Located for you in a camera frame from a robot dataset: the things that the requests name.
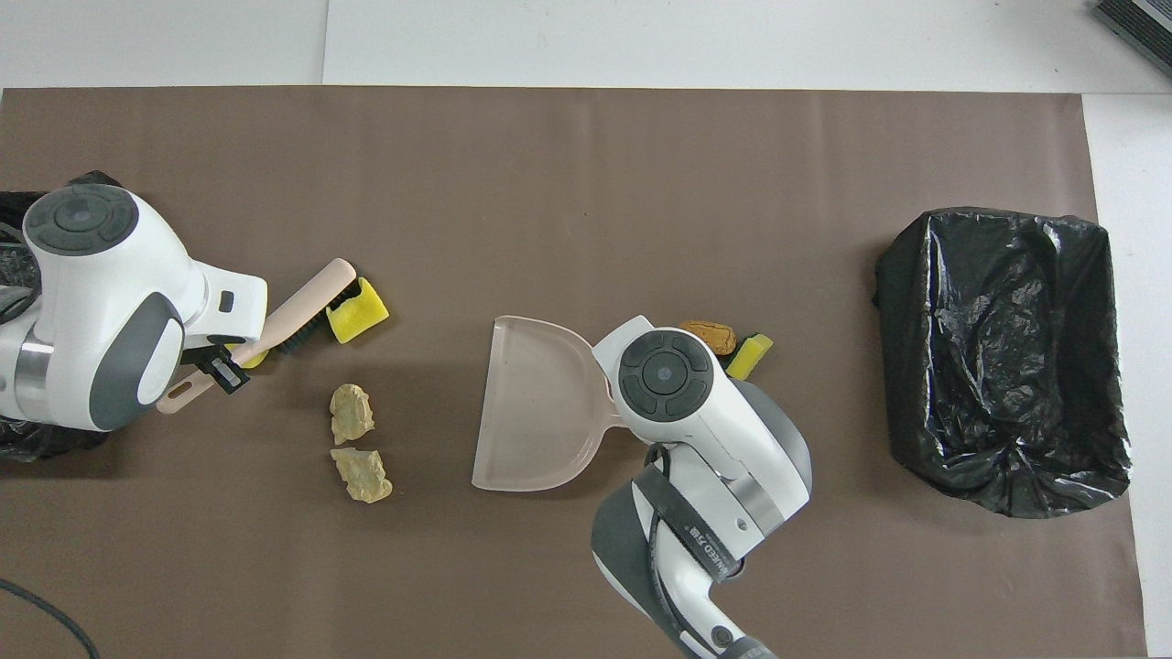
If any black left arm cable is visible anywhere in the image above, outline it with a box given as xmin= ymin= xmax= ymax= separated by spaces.
xmin=0 ymin=578 xmax=100 ymax=659

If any pale beige sponge scrap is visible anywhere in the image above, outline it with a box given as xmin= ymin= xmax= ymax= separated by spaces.
xmin=330 ymin=448 xmax=394 ymax=504
xmin=330 ymin=384 xmax=376 ymax=447

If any notched yellow sponge scrap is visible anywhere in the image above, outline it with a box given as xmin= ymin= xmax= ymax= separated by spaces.
xmin=326 ymin=277 xmax=390 ymax=345

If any orange-brown bread roll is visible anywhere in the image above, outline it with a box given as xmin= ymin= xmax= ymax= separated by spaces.
xmin=680 ymin=320 xmax=737 ymax=356

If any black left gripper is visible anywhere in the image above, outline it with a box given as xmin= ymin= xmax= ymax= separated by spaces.
xmin=181 ymin=335 xmax=251 ymax=396

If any yellow green sponge scrap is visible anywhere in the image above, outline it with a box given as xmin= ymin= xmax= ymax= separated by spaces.
xmin=728 ymin=333 xmax=775 ymax=382

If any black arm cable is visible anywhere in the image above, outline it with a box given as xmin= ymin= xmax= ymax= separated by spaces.
xmin=644 ymin=442 xmax=733 ymax=659
xmin=0 ymin=578 xmax=100 ymax=659

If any brown paper table mat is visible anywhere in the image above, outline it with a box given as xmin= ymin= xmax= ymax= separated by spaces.
xmin=0 ymin=87 xmax=1147 ymax=659

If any black bag lined bin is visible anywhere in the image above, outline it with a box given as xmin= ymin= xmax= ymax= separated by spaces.
xmin=0 ymin=170 xmax=129 ymax=463
xmin=874 ymin=207 xmax=1133 ymax=520

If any dark grey ribbed device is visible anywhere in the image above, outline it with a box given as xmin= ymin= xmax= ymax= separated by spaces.
xmin=1092 ymin=0 xmax=1172 ymax=79

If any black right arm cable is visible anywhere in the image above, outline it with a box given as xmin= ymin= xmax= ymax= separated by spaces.
xmin=644 ymin=442 xmax=733 ymax=659

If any pink plastic dustpan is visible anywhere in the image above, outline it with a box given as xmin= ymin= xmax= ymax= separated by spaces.
xmin=472 ymin=315 xmax=633 ymax=492

